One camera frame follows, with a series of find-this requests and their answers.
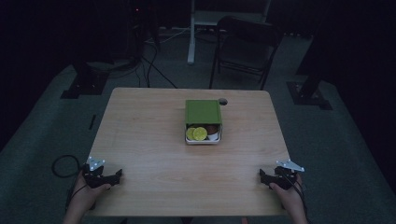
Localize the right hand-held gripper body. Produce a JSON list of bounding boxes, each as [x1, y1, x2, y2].
[[271, 159, 305, 190]]

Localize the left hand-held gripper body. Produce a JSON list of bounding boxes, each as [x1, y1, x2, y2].
[[81, 156, 108, 189]]

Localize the pile of mixed coffee capsules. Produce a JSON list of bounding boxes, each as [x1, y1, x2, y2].
[[186, 124, 221, 143]]

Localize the tray of coffee capsules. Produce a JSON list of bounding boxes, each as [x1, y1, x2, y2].
[[184, 122, 224, 146]]

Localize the green box sleeve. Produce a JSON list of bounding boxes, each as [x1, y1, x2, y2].
[[184, 99, 223, 126]]

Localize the person's right hand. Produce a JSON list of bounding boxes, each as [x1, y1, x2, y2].
[[269, 174, 304, 213]]

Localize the person's left hand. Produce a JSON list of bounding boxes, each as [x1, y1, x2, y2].
[[69, 172, 111, 214]]

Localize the black stand with flat base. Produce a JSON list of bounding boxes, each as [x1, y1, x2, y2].
[[286, 18, 333, 111], [60, 60, 110, 100]]

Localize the black folding chair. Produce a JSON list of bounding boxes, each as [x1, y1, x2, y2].
[[208, 16, 285, 91]]

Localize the dark equipment rack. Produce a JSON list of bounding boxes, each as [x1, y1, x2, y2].
[[122, 0, 162, 64]]

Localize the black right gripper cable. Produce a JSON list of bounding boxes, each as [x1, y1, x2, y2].
[[281, 167, 310, 224]]

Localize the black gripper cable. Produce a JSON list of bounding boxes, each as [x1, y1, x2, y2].
[[281, 167, 310, 224], [50, 154, 92, 216]]

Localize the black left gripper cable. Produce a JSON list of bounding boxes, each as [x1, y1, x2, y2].
[[50, 154, 92, 216]]

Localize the black floor cables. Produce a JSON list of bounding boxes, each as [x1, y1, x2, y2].
[[134, 38, 179, 90]]

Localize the white floor cable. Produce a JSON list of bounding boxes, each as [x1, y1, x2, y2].
[[145, 27, 191, 45]]

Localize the white desk frame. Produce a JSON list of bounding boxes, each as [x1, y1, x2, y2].
[[187, 0, 272, 65]]

